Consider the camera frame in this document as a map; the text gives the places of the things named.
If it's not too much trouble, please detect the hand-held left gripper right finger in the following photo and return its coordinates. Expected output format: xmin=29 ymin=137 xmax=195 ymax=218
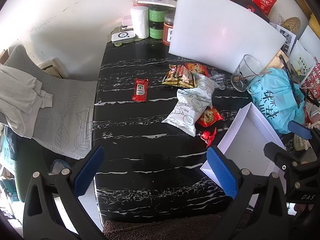
xmin=206 ymin=146 xmax=298 ymax=240

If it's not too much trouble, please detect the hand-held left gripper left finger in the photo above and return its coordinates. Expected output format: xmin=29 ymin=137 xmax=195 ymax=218
xmin=23 ymin=145 xmax=108 ymax=240

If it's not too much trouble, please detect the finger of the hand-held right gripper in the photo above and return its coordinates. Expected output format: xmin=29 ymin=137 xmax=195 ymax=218
xmin=287 ymin=120 xmax=320 ymax=145
xmin=264 ymin=141 xmax=304 ymax=173

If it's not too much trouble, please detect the white cardboard box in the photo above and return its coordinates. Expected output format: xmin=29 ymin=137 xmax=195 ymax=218
xmin=200 ymin=102 xmax=288 ymax=188

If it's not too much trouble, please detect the red plastic fan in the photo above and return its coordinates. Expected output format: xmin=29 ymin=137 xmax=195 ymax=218
xmin=199 ymin=127 xmax=217 ymax=147

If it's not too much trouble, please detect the small red snack packet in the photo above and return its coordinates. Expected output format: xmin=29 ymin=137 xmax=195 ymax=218
xmin=197 ymin=106 xmax=223 ymax=128

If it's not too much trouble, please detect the clear plastic clip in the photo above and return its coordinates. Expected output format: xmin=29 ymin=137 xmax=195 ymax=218
xmin=209 ymin=70 xmax=225 ymax=90

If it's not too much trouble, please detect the red ketchup packet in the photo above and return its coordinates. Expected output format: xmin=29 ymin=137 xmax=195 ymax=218
xmin=131 ymin=78 xmax=149 ymax=102

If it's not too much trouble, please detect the brown snack packet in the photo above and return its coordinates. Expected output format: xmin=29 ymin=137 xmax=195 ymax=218
xmin=161 ymin=64 xmax=195 ymax=88

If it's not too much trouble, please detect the person's right hand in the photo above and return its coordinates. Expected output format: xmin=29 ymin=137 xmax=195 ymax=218
xmin=294 ymin=203 xmax=315 ymax=214

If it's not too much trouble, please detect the light blue plastic bag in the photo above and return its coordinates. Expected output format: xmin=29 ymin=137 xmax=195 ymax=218
xmin=248 ymin=67 xmax=307 ymax=134

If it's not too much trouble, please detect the red patterned gift bag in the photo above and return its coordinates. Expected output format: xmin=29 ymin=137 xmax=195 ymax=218
xmin=299 ymin=57 xmax=320 ymax=108

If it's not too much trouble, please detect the grey leaf-patterned chair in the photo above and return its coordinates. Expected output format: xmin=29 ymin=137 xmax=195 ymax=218
xmin=4 ymin=44 xmax=100 ymax=160

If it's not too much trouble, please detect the thin metal stirring stick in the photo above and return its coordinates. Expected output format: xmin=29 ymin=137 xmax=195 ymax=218
xmin=240 ymin=71 xmax=273 ymax=80

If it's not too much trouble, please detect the white tea packet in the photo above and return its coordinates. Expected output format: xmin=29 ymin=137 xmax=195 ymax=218
xmin=287 ymin=40 xmax=317 ymax=80

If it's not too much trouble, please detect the clear glass cup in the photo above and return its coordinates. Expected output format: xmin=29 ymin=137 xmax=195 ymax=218
xmin=230 ymin=54 xmax=268 ymax=93

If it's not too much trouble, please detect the brown fleece cloth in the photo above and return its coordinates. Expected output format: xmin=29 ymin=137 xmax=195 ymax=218
xmin=102 ymin=211 xmax=252 ymax=240

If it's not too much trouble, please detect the black and white printed paper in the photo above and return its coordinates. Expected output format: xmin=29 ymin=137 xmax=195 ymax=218
xmin=270 ymin=22 xmax=297 ymax=55

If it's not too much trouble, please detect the grey cloth garment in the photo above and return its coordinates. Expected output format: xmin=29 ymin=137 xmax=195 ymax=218
xmin=0 ymin=64 xmax=53 ymax=139

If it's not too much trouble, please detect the woven straw hat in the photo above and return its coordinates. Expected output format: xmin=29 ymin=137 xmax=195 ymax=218
xmin=282 ymin=17 xmax=300 ymax=34

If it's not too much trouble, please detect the white foam board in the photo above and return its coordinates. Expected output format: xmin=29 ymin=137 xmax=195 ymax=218
xmin=168 ymin=0 xmax=287 ymax=74

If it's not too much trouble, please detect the white round-dial device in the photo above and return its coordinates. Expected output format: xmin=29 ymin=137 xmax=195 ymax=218
xmin=111 ymin=30 xmax=136 ymax=43

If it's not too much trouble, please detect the red jar with white label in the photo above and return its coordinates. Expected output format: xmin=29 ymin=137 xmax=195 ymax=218
xmin=162 ymin=12 xmax=177 ymax=46

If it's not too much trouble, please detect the white paper towel roll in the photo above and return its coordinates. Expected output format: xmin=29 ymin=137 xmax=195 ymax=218
xmin=130 ymin=6 xmax=150 ymax=39

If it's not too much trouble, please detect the white flat board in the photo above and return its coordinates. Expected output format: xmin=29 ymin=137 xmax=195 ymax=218
xmin=136 ymin=0 xmax=178 ymax=8

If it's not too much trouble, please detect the black bag strap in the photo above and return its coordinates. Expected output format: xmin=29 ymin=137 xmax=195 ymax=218
xmin=279 ymin=54 xmax=310 ymax=105

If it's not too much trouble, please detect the wooden frame box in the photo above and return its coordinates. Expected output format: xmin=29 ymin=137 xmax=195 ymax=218
xmin=37 ymin=58 xmax=68 ymax=79

